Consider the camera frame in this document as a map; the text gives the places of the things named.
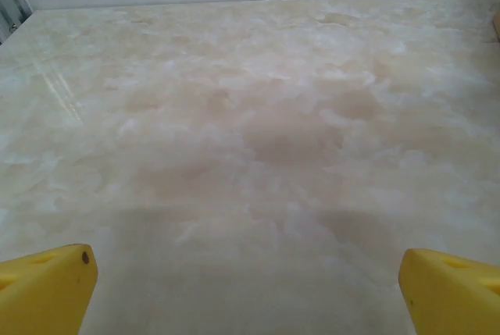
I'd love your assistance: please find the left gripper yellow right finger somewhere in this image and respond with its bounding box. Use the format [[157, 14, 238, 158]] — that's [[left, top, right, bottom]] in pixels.
[[398, 248, 500, 335]]

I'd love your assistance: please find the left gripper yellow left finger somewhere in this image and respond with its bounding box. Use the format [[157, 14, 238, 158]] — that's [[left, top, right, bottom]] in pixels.
[[0, 243, 99, 335]]

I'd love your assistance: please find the aluminium frame post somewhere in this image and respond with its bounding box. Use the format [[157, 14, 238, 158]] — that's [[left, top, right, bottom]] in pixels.
[[0, 0, 34, 45]]

